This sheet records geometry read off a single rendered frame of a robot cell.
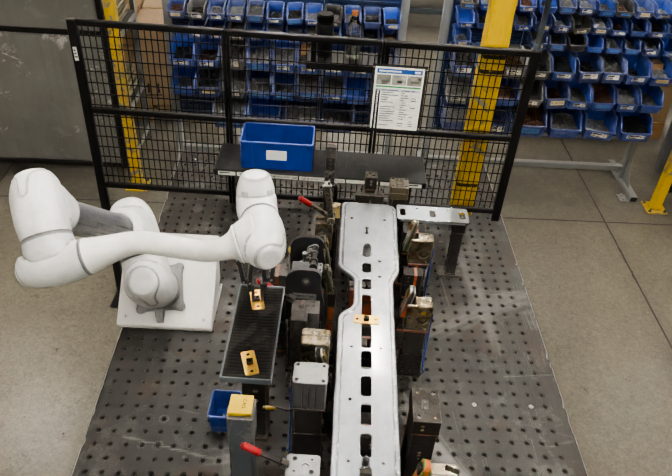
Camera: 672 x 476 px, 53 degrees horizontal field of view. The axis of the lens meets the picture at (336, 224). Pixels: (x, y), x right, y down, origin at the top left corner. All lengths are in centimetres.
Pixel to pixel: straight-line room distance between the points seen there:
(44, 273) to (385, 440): 101
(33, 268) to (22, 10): 259
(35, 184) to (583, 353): 282
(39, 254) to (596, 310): 304
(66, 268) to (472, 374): 145
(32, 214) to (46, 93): 263
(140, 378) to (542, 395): 142
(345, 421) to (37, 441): 171
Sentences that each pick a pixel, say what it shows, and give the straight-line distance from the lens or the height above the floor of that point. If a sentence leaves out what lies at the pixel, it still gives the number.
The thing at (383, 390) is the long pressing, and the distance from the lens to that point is 206.
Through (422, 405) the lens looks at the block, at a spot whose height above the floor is 103.
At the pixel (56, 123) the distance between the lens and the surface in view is 459.
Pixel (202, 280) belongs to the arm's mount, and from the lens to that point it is 261.
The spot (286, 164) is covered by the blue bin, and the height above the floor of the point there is 106.
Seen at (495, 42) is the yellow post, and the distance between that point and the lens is 288.
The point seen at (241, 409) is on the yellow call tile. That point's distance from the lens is 180.
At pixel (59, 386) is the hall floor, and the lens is 349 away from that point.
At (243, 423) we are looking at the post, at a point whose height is 113.
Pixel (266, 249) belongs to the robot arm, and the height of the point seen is 155.
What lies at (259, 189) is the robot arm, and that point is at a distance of 175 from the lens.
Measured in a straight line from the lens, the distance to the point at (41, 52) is 438.
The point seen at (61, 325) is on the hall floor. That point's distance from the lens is 377.
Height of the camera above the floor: 259
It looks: 37 degrees down
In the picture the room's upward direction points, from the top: 4 degrees clockwise
